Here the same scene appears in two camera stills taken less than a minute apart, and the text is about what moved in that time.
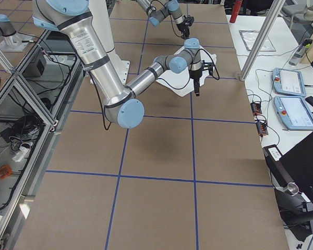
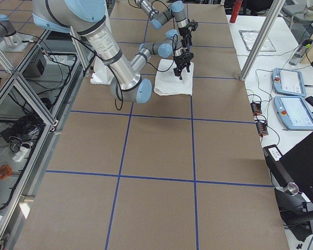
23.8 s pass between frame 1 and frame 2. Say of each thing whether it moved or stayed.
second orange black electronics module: stayed
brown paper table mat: stayed
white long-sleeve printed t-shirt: moved
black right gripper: moved
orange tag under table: stayed
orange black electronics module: stayed
